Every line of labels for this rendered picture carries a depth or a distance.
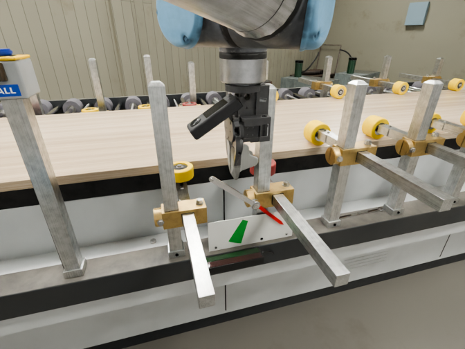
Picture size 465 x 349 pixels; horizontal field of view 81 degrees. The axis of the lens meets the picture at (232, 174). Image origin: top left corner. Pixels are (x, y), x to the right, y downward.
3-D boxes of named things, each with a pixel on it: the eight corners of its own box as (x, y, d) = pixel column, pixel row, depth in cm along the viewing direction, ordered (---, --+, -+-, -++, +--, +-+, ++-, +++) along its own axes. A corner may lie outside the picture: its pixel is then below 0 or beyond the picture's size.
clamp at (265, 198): (293, 203, 79) (294, 188, 76) (248, 210, 76) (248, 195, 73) (284, 194, 84) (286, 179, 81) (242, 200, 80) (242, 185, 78)
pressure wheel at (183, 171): (200, 194, 88) (198, 162, 82) (185, 207, 81) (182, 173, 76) (179, 189, 91) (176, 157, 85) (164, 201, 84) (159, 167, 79)
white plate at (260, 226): (292, 236, 84) (295, 209, 80) (209, 252, 78) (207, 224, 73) (291, 235, 85) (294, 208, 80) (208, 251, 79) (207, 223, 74)
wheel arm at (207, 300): (216, 308, 50) (216, 291, 48) (198, 312, 50) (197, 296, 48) (187, 192, 88) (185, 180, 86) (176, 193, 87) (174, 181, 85)
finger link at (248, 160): (259, 182, 62) (261, 144, 58) (234, 185, 61) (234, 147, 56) (254, 176, 65) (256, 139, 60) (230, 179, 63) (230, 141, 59)
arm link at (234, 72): (225, 60, 47) (214, 56, 55) (226, 89, 49) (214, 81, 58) (274, 59, 49) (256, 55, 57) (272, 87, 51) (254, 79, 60)
